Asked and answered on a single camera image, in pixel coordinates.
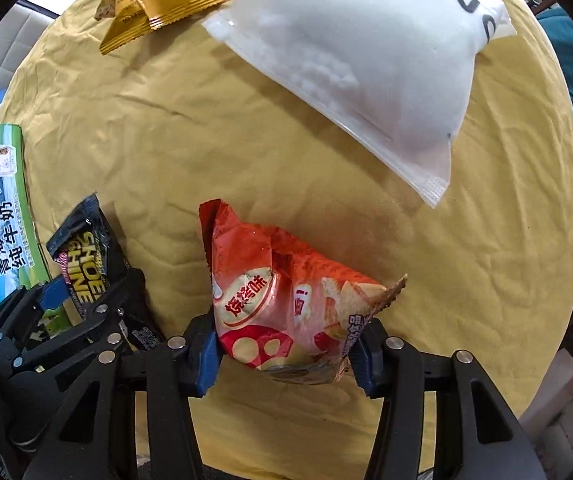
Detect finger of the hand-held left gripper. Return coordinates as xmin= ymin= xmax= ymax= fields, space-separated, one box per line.
xmin=0 ymin=280 xmax=73 ymax=361
xmin=0 ymin=269 xmax=150 ymax=386

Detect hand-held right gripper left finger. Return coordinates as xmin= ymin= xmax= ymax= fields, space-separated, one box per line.
xmin=25 ymin=314 xmax=223 ymax=480

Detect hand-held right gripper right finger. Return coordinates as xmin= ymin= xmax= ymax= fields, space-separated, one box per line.
xmin=351 ymin=317 xmax=548 ymax=480

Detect black snack packet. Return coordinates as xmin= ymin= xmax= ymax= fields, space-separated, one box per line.
xmin=46 ymin=193 xmax=165 ymax=352

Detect red chip bag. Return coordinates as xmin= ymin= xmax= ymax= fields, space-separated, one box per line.
xmin=198 ymin=199 xmax=408 ymax=385

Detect yellow tablecloth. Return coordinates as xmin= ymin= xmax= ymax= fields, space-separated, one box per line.
xmin=0 ymin=0 xmax=573 ymax=470

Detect white box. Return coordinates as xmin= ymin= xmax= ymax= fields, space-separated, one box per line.
xmin=517 ymin=355 xmax=573 ymax=441

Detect grey padded cushion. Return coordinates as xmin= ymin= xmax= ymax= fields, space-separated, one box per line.
xmin=0 ymin=0 xmax=84 ymax=98

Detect white zip pouch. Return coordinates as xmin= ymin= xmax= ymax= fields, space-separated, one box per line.
xmin=201 ymin=0 xmax=518 ymax=209

